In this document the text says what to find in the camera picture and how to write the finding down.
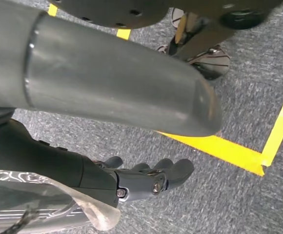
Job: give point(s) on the dark robot leg shell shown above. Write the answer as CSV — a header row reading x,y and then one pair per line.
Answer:
x,y
107,13

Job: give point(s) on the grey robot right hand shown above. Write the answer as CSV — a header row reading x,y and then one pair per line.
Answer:
x,y
107,80

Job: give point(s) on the clear plastic cover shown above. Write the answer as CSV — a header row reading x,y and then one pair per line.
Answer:
x,y
100,216

